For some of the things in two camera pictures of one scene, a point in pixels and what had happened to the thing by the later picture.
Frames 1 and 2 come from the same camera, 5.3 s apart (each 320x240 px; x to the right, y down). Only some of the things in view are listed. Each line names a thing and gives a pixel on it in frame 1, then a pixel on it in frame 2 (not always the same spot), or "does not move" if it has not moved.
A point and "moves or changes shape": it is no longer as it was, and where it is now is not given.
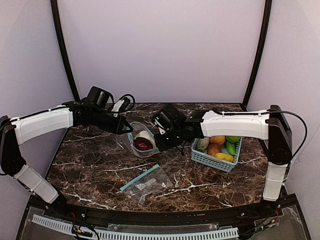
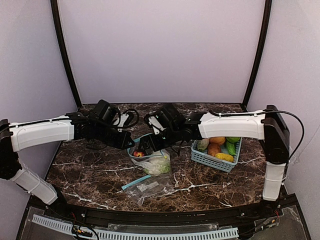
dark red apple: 142,143 moves or changes shape
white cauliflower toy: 145,134 moves or changes shape
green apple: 233,139 does not move
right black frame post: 261,49 does not move
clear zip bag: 141,141 moves or changes shape
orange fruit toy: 219,140 does not move
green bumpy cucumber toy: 231,148 does not move
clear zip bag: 147,185 does not move
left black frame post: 54,6 does not move
